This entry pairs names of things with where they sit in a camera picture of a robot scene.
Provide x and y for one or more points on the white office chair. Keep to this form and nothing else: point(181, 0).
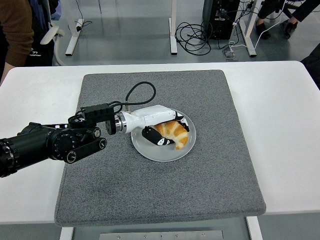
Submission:
point(48, 36)

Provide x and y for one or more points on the grey felt mat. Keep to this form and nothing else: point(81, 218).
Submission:
point(160, 190)

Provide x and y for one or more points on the black computer tower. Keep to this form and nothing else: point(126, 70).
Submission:
point(220, 27)

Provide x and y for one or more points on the round grey plate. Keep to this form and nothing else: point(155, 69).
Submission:
point(160, 152)

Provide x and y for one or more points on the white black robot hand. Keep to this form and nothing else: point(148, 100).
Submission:
point(150, 116)

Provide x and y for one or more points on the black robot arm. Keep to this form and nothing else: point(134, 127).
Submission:
point(37, 142)

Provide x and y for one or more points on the person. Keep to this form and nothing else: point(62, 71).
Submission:
point(15, 30)
point(287, 25)

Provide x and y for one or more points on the grey metal plate with screws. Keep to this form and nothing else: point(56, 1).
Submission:
point(160, 235)

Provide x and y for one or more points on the white table leg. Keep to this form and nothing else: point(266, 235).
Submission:
point(254, 230)
point(66, 234)

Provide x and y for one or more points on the black garment with white print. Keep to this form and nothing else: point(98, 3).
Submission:
point(40, 58)

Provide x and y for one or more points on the black office chair base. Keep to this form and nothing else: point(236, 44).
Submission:
point(290, 11)

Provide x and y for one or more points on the grey floor outlet box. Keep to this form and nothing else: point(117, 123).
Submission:
point(230, 53)

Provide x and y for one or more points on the dark object at table edge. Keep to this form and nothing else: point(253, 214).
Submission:
point(313, 65)

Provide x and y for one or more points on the golden croissant bread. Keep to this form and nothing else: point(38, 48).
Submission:
point(175, 132)

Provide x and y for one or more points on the white desk leg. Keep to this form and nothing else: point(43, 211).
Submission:
point(71, 42)
point(173, 37)
point(250, 37)

